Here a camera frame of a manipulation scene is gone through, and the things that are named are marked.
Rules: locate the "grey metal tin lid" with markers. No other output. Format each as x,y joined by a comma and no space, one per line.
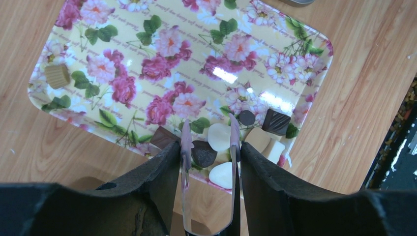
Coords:
298,3

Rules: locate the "floral patterned tray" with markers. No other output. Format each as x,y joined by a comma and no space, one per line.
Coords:
136,65

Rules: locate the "brown rectangular chocolate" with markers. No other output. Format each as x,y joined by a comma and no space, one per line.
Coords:
162,138

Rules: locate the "dark oval chocolate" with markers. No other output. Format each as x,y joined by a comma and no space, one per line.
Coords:
203,154

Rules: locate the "tan square chocolate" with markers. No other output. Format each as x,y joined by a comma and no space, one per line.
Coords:
258,139

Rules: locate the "dark ridged square chocolate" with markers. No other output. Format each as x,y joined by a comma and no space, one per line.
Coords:
276,122

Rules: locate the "white heart chocolate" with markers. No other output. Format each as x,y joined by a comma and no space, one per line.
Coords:
219,137

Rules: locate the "pink silicone tongs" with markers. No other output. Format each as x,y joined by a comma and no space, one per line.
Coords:
233,227

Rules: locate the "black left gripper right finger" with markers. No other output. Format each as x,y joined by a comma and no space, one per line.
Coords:
278,203

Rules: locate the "white swirl round chocolate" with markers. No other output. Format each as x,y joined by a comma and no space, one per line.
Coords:
222,175

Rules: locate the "small dark round chocolate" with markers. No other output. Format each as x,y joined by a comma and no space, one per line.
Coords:
246,118

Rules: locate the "white rectangular chocolate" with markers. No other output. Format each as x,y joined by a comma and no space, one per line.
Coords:
273,151

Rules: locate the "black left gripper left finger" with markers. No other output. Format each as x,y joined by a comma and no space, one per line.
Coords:
138,203

